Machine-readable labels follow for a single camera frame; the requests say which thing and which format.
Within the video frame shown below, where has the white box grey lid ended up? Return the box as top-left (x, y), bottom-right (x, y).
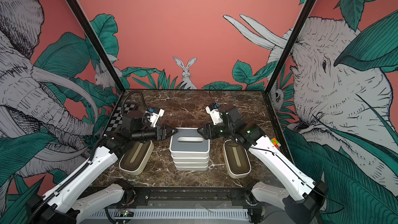
top-left (169, 128), bottom-right (210, 158)
top-left (172, 155), bottom-right (209, 163)

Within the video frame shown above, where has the white box bamboo lid front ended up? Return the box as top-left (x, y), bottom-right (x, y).
top-left (176, 167), bottom-right (208, 171)

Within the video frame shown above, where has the cream box dark lid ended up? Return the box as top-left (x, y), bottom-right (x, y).
top-left (119, 141), bottom-right (154, 176)
top-left (223, 140), bottom-right (251, 179)

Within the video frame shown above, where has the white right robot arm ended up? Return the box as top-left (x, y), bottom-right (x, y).
top-left (198, 103), bottom-right (329, 224)

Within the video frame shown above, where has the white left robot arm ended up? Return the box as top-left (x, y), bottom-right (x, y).
top-left (25, 107), bottom-right (178, 224)

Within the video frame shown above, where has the black white checkerboard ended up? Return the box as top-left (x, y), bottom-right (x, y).
top-left (105, 102), bottom-right (138, 133)

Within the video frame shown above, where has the colourful puzzle cube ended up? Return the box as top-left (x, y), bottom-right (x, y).
top-left (271, 138), bottom-right (281, 148)

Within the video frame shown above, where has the black left camera cable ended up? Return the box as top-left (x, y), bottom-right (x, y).
top-left (120, 91), bottom-right (148, 119)

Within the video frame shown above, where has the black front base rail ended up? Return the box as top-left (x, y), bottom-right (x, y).
top-left (58, 186), bottom-right (268, 215)

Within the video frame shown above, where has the white perforated cable duct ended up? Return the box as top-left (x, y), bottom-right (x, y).
top-left (66, 208), bottom-right (249, 221)

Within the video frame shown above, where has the black left corner post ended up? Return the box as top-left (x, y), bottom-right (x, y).
top-left (66, 0), bottom-right (125, 94)

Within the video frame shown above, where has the black corner post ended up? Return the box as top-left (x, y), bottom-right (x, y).
top-left (66, 0), bottom-right (125, 94)
top-left (265, 0), bottom-right (316, 94)

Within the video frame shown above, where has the black right corner post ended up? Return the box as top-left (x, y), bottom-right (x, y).
top-left (265, 0), bottom-right (316, 94)

